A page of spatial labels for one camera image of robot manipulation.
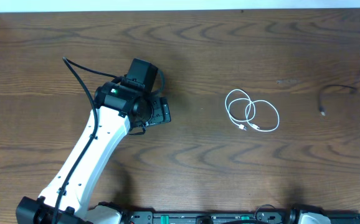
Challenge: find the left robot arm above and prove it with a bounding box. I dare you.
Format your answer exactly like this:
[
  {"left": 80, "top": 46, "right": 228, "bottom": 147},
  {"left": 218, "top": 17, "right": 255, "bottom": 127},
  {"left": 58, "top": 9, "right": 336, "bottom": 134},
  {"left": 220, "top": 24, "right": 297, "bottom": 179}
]
[{"left": 16, "top": 58, "right": 171, "bottom": 223}]

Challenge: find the black usb cable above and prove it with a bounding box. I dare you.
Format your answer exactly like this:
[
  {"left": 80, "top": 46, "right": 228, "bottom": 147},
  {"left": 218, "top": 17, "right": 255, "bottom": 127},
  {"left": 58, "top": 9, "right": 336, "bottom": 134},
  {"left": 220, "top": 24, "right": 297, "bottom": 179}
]
[{"left": 318, "top": 30, "right": 360, "bottom": 117}]

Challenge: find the white usb cable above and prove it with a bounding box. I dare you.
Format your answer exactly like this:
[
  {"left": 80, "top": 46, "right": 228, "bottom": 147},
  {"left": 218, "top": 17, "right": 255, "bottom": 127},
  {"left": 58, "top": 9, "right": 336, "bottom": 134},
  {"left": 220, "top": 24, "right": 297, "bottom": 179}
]
[{"left": 224, "top": 88, "right": 280, "bottom": 133}]

